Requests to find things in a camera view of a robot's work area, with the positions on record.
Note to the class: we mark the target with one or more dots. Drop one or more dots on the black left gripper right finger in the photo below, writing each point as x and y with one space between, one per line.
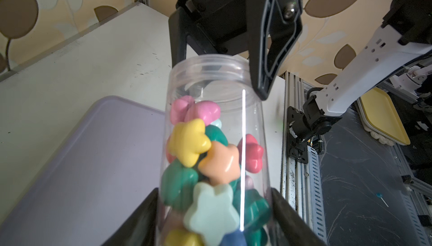
295 230

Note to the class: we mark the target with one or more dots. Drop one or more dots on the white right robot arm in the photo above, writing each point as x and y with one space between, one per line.
405 37

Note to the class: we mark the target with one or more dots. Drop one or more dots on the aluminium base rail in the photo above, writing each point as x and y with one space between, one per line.
301 180

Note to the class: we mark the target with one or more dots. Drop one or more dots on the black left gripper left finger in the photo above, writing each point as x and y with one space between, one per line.
139 229

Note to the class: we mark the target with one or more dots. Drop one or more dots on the yellow tray in background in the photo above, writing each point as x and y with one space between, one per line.
380 115

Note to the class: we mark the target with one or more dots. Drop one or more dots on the clear jar of star candies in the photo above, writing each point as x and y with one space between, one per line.
215 183

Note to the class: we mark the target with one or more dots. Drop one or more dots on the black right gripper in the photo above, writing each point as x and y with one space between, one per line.
267 29

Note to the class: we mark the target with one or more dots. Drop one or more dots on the lilac plastic tray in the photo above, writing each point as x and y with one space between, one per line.
103 171

